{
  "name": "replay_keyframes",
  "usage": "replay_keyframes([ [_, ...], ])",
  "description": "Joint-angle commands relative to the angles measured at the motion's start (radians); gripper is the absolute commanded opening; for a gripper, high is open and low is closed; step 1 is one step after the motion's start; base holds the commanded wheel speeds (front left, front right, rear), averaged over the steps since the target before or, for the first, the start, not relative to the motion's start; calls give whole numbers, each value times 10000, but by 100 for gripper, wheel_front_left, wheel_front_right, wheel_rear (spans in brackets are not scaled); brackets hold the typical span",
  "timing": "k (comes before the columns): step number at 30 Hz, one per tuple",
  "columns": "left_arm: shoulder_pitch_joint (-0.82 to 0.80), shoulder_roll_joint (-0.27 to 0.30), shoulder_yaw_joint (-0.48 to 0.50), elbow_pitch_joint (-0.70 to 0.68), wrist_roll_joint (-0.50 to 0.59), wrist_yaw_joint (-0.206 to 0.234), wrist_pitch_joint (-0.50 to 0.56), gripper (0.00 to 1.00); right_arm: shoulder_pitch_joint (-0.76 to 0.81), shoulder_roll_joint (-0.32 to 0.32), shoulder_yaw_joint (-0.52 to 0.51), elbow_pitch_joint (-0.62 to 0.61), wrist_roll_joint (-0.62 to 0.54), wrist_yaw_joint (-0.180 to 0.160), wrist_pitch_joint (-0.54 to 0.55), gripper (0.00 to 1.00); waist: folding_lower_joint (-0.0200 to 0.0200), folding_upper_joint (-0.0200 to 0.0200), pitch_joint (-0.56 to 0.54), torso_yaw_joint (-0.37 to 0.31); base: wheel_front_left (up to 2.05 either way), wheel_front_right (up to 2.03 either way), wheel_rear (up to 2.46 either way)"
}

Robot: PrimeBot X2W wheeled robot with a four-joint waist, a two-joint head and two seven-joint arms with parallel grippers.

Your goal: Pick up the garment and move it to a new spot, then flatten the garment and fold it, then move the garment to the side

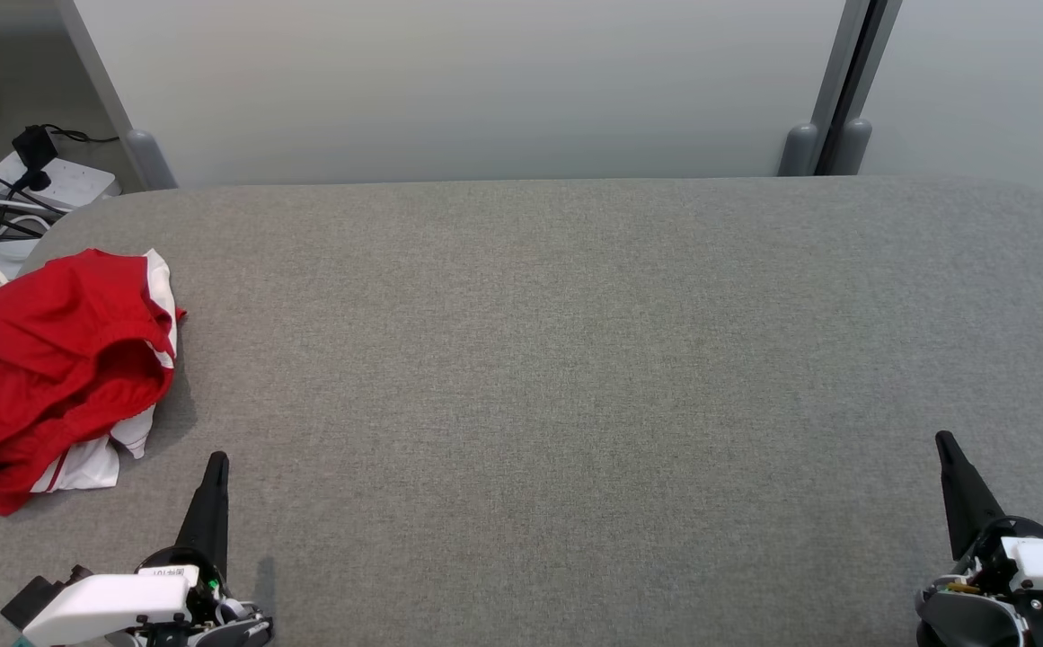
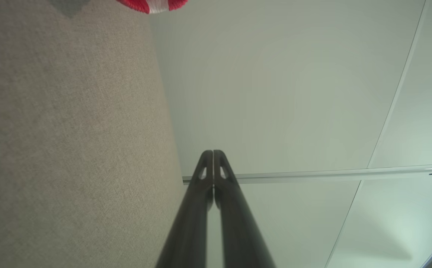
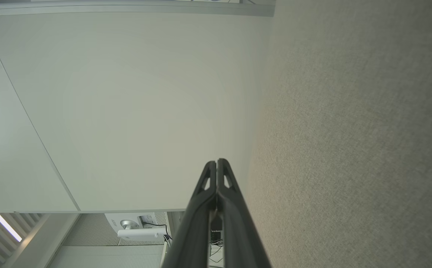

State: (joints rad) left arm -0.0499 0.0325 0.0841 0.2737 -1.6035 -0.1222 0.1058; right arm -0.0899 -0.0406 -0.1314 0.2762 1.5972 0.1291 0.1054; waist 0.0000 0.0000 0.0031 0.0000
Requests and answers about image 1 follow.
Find large white power strip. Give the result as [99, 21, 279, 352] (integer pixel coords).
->
[0, 151, 122, 212]

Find grey partition post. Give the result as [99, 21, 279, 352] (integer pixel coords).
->
[54, 0, 179, 191]
[777, 0, 872, 176]

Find black power adapter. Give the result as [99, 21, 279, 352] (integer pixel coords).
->
[11, 126, 59, 191]

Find dark partition post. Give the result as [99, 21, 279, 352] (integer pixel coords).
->
[831, 0, 904, 176]

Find thin black adapter cable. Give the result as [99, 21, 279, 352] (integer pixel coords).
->
[40, 123, 119, 145]

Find small white power strip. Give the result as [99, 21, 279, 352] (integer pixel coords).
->
[0, 235, 41, 279]

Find red Bulls jersey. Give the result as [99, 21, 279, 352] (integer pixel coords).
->
[31, 404, 158, 493]

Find red Bulls shorts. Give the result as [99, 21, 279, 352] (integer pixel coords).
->
[0, 249, 188, 518]

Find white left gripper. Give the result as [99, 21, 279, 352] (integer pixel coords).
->
[22, 451, 243, 647]

